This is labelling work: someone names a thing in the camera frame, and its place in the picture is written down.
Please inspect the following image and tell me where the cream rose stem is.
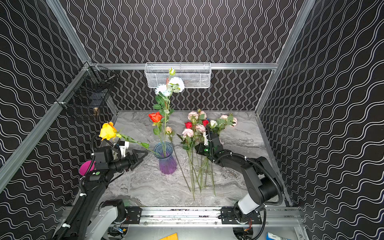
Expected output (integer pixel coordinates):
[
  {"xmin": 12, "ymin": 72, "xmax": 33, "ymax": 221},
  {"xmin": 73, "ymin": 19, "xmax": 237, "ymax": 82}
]
[{"xmin": 166, "ymin": 127, "xmax": 192, "ymax": 192}]

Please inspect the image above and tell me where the pink rose spray stem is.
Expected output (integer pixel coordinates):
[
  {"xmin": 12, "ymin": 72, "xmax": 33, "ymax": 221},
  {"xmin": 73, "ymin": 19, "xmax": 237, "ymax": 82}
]
[{"xmin": 178, "ymin": 111, "xmax": 206, "ymax": 200}]

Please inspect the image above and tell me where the purple blue glass vase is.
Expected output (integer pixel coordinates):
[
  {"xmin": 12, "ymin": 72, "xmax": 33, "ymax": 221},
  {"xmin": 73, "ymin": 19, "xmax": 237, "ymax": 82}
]
[{"xmin": 154, "ymin": 142, "xmax": 177, "ymax": 175}]

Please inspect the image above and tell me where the white light-blue flower stem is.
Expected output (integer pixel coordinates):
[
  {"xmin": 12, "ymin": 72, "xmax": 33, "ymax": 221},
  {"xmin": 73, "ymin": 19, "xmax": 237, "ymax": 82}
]
[{"xmin": 152, "ymin": 67, "xmax": 186, "ymax": 157}]

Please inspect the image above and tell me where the black wire wall basket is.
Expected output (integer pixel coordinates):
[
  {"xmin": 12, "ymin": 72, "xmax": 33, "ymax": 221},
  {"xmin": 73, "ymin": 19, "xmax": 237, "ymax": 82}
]
[{"xmin": 60, "ymin": 66, "xmax": 117, "ymax": 120}]

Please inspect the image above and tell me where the yellow object below rail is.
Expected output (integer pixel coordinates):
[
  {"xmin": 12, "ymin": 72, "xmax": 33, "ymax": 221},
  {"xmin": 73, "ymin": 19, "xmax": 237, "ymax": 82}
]
[{"xmin": 160, "ymin": 233, "xmax": 179, "ymax": 240}]

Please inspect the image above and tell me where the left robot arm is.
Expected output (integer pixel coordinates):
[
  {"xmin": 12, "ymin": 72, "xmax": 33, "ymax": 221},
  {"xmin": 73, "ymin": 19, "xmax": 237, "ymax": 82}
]
[{"xmin": 53, "ymin": 147, "xmax": 148, "ymax": 240}]

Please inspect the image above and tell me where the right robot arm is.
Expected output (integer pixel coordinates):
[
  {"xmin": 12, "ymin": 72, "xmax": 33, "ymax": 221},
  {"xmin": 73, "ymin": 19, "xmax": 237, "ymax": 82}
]
[{"xmin": 195, "ymin": 131, "xmax": 284, "ymax": 223}]

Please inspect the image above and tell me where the pink rose spray right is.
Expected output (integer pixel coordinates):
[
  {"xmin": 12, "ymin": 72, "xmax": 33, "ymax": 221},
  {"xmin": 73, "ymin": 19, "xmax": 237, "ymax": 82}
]
[{"xmin": 210, "ymin": 114, "xmax": 238, "ymax": 135}]

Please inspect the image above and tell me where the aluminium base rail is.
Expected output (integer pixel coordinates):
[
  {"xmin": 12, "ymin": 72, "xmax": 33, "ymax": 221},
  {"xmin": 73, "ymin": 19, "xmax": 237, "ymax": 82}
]
[{"xmin": 64, "ymin": 206, "xmax": 302, "ymax": 227}]

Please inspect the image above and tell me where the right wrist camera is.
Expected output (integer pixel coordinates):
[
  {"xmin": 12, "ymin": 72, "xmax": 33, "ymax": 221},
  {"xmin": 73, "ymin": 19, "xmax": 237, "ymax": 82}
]
[{"xmin": 203, "ymin": 132, "xmax": 209, "ymax": 146}]

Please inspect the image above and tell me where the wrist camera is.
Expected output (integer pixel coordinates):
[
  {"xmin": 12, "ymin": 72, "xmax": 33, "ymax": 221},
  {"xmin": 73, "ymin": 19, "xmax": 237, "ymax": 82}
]
[
  {"xmin": 118, "ymin": 141, "xmax": 130, "ymax": 158},
  {"xmin": 203, "ymin": 132, "xmax": 209, "ymax": 146}
]

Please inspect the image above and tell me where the brass padlock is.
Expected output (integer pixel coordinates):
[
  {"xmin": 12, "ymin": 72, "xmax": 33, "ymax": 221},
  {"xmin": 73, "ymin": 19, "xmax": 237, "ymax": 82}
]
[{"xmin": 93, "ymin": 108, "xmax": 100, "ymax": 118}]

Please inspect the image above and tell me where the magenta silicone cup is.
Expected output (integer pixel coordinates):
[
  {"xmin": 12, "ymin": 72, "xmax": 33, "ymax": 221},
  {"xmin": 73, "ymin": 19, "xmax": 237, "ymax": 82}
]
[{"xmin": 79, "ymin": 161, "xmax": 95, "ymax": 176}]

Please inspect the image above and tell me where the yellow rose stem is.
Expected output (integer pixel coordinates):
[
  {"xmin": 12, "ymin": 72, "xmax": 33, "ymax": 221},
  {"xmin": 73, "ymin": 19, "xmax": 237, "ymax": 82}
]
[{"xmin": 99, "ymin": 122, "xmax": 160, "ymax": 157}]

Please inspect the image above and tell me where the blue white box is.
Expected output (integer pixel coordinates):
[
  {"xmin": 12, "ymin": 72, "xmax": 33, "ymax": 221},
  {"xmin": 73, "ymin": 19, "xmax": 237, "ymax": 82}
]
[{"xmin": 266, "ymin": 232, "xmax": 290, "ymax": 240}]

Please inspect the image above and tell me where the white mesh wall basket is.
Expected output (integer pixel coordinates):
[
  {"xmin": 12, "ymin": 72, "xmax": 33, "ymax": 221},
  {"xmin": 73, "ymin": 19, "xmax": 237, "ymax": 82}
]
[{"xmin": 145, "ymin": 62, "xmax": 212, "ymax": 89}]

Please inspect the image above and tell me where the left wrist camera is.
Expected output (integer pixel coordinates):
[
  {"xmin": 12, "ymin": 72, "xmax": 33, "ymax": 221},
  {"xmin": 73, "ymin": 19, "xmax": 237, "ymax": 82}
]
[{"xmin": 118, "ymin": 141, "xmax": 130, "ymax": 158}]

